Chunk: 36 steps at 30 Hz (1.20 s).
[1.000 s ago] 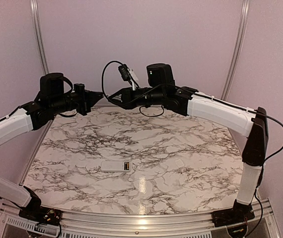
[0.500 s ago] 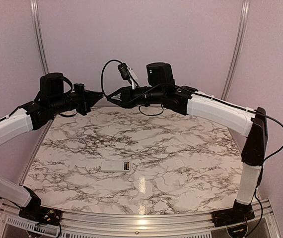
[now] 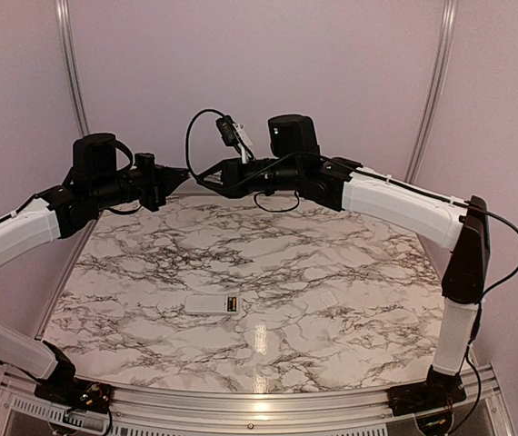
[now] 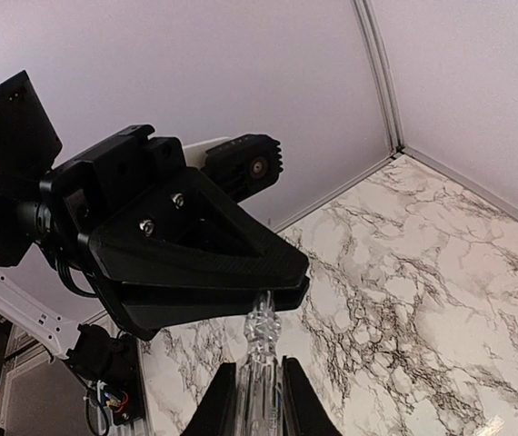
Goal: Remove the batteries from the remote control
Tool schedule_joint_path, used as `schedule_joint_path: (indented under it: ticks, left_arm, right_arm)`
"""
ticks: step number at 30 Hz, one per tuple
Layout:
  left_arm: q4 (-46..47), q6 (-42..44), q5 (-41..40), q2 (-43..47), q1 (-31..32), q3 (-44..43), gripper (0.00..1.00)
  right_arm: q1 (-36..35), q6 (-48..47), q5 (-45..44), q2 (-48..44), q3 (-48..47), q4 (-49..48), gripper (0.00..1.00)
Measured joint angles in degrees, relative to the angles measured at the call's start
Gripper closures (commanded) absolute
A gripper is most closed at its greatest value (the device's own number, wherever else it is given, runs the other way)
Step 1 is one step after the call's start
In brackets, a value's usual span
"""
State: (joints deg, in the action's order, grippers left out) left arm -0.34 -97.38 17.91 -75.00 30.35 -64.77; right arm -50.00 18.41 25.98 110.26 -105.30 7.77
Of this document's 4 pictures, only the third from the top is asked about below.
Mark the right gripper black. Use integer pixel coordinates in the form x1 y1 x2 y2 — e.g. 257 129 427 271
195 156 301 198

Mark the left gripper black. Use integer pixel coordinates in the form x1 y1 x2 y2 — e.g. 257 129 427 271
91 151 190 212

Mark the white remote control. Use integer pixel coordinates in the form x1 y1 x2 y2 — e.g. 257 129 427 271
184 294 240 316

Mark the white battery cover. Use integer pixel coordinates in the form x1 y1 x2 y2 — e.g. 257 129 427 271
320 291 337 307

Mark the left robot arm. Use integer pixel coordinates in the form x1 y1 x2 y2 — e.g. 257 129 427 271
0 133 189 404

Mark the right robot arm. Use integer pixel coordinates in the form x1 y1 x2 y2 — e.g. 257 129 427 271
194 114 490 407

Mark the battery in remote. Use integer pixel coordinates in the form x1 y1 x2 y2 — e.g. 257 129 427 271
226 296 237 313

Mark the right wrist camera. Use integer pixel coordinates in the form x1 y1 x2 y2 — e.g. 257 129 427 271
215 115 255 164

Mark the left camera cable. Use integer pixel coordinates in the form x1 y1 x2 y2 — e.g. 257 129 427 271
113 138 135 172

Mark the camera cable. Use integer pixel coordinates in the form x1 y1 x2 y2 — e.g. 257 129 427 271
184 107 324 183
113 138 135 172

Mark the right camera cable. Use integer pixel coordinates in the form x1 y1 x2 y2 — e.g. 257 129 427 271
184 107 324 183

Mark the left aluminium frame post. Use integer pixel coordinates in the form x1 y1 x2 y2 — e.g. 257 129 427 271
55 0 90 136

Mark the aluminium frame post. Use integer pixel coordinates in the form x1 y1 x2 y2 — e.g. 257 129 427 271
55 0 90 136
404 0 458 183

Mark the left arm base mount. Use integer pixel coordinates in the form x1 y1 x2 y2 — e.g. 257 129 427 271
35 377 114 414

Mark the front aluminium rail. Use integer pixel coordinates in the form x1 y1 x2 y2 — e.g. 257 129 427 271
0 366 515 435

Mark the right aluminium frame post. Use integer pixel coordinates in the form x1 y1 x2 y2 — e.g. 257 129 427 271
404 0 458 183

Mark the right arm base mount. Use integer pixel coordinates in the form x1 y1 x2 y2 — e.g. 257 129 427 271
387 377 467 416

